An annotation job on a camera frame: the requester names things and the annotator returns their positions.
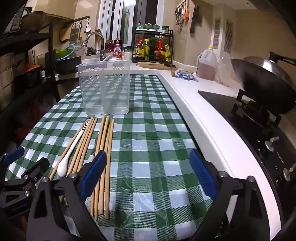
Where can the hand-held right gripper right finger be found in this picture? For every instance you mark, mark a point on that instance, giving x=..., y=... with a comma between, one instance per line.
x=203, y=175

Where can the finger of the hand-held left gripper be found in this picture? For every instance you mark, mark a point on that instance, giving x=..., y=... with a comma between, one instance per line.
x=34, y=168
x=13, y=155

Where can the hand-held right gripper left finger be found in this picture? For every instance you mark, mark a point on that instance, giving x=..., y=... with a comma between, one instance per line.
x=92, y=177

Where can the bunch of wooden chopsticks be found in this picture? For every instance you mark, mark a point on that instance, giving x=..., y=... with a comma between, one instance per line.
x=105, y=148

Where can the clear plastic utensil holder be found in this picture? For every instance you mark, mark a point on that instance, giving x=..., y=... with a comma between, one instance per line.
x=104, y=90

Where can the green checked tablecloth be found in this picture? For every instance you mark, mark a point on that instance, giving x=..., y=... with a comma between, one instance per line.
x=150, y=139

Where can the black gas stove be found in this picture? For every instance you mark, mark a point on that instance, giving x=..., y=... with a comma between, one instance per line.
x=254, y=129

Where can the pot with orange lid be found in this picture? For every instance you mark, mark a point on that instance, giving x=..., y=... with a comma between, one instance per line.
x=34, y=74

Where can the blue cloth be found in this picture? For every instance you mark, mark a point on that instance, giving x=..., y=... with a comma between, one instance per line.
x=186, y=76

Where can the black wok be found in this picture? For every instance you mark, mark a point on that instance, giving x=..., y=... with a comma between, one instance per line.
x=266, y=92

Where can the black pot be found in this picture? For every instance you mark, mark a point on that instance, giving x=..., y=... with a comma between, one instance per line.
x=68, y=66

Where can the clear plastic jug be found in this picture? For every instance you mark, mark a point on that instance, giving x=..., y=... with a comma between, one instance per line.
x=225, y=69

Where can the oil jug with yellow cap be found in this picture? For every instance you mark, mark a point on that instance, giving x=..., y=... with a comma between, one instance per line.
x=207, y=67

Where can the green plastic basin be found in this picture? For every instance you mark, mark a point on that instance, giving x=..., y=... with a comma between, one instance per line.
x=62, y=53

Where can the black shelf rack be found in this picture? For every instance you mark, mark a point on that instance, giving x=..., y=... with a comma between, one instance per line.
x=49, y=46

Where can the white dishes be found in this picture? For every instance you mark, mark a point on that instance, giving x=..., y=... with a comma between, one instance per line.
x=112, y=59

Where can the round wooden cutting board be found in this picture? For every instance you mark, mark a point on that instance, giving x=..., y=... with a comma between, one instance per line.
x=152, y=65

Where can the white container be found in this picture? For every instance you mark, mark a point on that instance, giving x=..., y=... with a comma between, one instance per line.
x=128, y=54

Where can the steel wok lid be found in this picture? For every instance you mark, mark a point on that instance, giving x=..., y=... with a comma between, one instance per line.
x=272, y=67

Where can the pink dish soap bottle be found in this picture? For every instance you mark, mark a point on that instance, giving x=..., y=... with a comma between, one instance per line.
x=117, y=48

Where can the hanging wooden board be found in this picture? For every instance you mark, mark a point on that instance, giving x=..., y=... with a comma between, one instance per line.
x=64, y=33

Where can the red jar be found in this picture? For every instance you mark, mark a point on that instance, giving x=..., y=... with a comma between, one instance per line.
x=109, y=46

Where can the black spice rack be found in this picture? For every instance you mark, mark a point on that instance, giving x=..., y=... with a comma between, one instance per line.
x=171, y=46

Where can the hanging metal grater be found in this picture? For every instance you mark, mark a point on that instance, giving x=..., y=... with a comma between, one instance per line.
x=73, y=36

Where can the dark wok on shelf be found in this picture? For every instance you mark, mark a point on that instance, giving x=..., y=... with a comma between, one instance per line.
x=32, y=22

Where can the red sauce bottle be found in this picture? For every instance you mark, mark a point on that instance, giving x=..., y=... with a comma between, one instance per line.
x=160, y=47
x=138, y=49

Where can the dark sauce bottle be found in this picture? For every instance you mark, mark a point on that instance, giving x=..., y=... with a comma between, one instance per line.
x=152, y=48

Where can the yellow sauce bottle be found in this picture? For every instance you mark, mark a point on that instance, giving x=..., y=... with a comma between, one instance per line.
x=146, y=49

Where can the steel faucet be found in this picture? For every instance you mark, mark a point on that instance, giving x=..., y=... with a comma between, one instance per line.
x=92, y=34

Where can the white hanging ladle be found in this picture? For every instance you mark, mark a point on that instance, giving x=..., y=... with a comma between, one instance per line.
x=87, y=27

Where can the hanging cleaver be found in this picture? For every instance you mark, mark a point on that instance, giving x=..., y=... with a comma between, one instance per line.
x=194, y=20

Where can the row of teal spice jars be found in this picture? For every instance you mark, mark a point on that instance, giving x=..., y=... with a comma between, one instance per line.
x=150, y=26

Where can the hanging kitchen tools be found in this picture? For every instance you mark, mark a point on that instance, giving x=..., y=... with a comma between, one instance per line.
x=181, y=11

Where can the wall vent panel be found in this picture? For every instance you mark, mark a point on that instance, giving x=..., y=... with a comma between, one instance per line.
x=228, y=34
x=217, y=32

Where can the window frame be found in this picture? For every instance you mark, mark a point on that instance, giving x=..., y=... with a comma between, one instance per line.
x=129, y=20

